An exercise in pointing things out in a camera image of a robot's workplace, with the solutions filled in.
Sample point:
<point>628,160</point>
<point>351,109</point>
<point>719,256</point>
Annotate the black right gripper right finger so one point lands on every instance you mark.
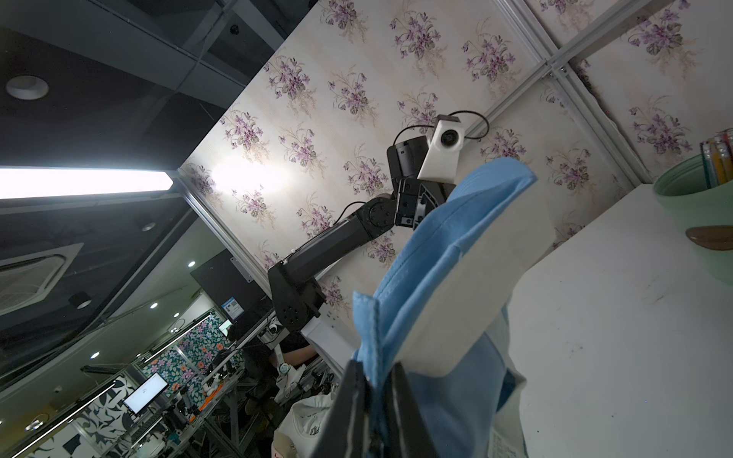
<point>407,435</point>

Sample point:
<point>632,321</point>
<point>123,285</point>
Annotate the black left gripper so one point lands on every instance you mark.
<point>415,199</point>

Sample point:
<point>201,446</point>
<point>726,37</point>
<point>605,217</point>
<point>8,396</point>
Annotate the mint green pencil cup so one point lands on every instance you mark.
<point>704,214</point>

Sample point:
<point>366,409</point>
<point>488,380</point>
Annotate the bundle of coloured pencils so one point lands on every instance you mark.
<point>716,155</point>

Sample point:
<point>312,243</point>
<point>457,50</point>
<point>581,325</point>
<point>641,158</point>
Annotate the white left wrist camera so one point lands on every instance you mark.
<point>441,161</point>

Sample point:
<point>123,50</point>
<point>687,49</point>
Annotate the light blue baseball cap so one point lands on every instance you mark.
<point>441,312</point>

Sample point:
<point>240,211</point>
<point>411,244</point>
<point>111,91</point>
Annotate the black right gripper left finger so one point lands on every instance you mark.
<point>345,434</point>

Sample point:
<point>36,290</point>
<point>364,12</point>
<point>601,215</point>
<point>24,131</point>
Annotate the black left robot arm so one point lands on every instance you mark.
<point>296,295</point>

